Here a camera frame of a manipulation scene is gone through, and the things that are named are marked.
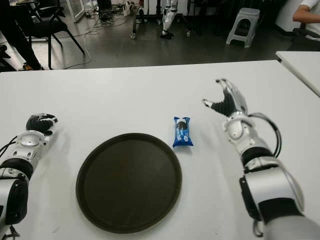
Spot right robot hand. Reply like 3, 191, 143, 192
201, 78, 249, 118

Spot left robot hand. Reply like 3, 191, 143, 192
26, 113, 60, 137

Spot blue Oreo cookie packet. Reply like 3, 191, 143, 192
172, 115, 195, 149

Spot person in black trousers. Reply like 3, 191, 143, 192
0, 0, 45, 71

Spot black office chair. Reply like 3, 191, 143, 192
0, 44, 12, 72

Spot white side table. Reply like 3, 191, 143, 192
275, 50, 320, 98

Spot grey plastic stool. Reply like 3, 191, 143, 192
225, 7, 261, 48

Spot black armrest seat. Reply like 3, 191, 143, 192
287, 21, 320, 51

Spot round dark brown tray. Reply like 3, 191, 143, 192
75, 132, 183, 235

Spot white humanoid robot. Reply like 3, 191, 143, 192
159, 0, 179, 40

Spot seated person in white shirt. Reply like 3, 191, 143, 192
292, 0, 320, 23

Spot white framed panel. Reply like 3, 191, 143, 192
65, 0, 85, 23

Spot black left forearm cable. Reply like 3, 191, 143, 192
0, 136, 20, 156

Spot black forearm cable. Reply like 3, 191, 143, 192
248, 112, 283, 158
0, 136, 20, 156

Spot black right forearm cable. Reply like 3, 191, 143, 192
248, 112, 283, 158

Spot white floor cable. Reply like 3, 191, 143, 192
62, 17, 103, 70

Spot black metal-frame chair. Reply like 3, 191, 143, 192
26, 0, 86, 70

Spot black left upper arm cable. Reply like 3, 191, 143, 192
6, 224, 21, 240

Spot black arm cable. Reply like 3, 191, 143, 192
252, 219, 265, 238
6, 224, 21, 240

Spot black wheeled gantry frame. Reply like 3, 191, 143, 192
129, 0, 193, 40

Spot black right upper arm cable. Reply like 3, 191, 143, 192
252, 219, 265, 238

